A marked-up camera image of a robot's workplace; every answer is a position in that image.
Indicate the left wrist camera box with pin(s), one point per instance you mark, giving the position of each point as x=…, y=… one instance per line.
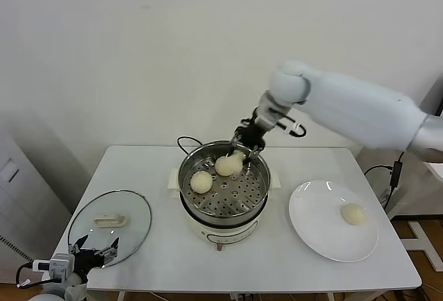
x=60, y=266

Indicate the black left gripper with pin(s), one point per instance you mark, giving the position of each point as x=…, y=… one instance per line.
x=86, y=260

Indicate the white electric cooker base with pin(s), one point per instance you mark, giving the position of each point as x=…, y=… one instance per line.
x=225, y=233

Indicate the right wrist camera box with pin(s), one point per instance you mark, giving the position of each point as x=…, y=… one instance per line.
x=271, y=116

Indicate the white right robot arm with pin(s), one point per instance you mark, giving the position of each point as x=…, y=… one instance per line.
x=346, y=107

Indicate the steel perforated steamer basket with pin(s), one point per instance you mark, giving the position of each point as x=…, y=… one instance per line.
x=232, y=197

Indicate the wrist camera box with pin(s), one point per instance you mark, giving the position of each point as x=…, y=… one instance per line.
x=60, y=266
x=271, y=116

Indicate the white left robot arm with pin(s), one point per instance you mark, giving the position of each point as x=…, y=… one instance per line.
x=69, y=289

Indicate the white round plate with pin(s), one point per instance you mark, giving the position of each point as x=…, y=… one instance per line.
x=318, y=225

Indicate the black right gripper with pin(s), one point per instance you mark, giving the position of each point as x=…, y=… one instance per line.
x=251, y=131

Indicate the white floor-standing cabinet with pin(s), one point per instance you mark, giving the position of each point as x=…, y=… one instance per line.
x=20, y=193

